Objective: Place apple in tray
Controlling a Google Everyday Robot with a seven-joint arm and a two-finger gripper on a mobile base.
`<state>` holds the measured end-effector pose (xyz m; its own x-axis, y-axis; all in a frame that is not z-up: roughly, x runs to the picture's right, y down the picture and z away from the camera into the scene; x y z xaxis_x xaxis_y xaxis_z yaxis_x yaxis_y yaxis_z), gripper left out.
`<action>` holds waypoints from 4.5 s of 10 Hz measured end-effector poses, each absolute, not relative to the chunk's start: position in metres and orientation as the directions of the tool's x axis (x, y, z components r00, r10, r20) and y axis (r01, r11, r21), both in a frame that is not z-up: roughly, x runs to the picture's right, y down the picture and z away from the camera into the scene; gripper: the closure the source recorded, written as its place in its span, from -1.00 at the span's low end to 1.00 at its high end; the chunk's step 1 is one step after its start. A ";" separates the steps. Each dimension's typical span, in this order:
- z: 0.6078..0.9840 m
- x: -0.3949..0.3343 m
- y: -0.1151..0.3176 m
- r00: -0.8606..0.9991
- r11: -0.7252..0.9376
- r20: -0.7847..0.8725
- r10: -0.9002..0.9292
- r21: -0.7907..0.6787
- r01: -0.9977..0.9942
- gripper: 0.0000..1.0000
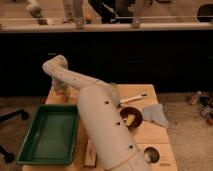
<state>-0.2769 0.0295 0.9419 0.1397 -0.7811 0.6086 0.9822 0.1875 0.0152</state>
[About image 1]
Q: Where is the green plastic tray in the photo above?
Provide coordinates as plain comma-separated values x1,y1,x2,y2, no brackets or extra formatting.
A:
17,105,79,165

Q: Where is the black office chair base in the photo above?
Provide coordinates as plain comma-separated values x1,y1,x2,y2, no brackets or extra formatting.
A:
0,108,30,164

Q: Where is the grey folded cloth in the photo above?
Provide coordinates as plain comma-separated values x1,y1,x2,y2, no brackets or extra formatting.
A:
142,104,169,128

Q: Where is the wooden block with slot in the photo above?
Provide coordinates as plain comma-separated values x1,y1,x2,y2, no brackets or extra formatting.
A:
84,140,96,168

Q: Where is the yellow food in bowl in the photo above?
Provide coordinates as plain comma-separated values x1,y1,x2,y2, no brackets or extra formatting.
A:
125,114,135,126

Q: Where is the small metal cup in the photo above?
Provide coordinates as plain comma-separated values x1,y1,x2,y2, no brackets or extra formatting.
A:
144,147,160,163

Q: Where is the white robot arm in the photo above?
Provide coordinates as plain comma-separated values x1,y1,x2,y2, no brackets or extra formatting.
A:
42,55,151,171

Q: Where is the clutter on floor right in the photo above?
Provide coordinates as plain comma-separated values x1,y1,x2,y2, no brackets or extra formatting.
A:
186,91,213,126

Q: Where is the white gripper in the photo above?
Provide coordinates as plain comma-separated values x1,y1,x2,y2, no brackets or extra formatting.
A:
52,78,70,99

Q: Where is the dark brown bowl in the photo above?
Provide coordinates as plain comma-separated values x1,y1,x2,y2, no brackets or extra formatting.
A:
120,107,143,130

